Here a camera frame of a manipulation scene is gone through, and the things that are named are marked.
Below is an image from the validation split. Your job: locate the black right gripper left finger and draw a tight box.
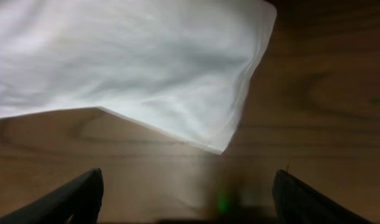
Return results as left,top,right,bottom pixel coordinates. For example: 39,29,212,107
0,168,104,224

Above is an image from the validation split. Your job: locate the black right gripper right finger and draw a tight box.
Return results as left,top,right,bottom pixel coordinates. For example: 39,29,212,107
272,170,371,224

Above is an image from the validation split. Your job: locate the white t-shirt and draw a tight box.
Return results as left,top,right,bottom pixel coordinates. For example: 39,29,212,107
0,0,277,153

